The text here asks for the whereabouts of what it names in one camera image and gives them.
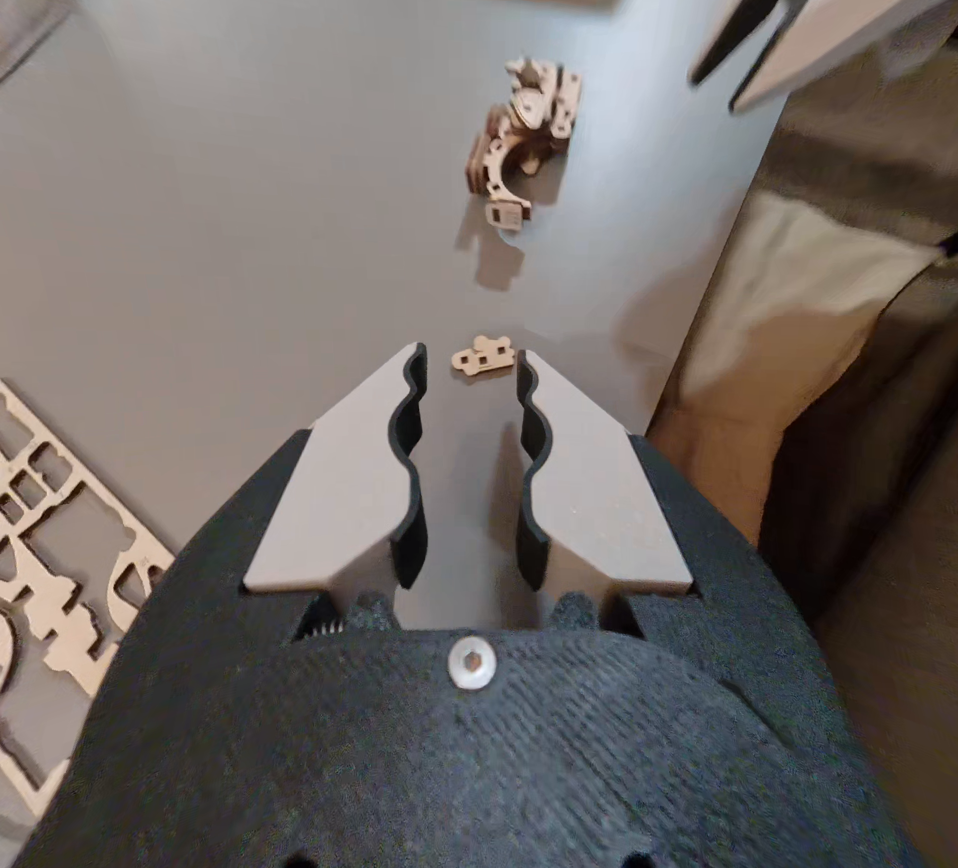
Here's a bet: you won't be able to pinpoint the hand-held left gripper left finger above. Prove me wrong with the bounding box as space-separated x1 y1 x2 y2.
243 342 429 596

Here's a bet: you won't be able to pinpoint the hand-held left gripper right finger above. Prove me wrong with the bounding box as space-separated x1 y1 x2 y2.
515 349 695 598

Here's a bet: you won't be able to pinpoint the small wooden puzzle piece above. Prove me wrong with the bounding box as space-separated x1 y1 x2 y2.
451 334 516 379

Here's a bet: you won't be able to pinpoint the wooden puzzle model assembly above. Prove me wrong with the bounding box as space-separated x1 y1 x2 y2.
468 56 583 234

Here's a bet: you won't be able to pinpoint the laser-cut wooden sheet with cutouts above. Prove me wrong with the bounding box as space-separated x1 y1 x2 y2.
0 378 177 820

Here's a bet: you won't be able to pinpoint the person's brown shirt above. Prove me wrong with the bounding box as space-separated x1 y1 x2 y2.
756 7 958 868

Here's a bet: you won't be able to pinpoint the person's tan pants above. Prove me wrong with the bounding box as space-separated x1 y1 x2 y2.
647 202 944 532

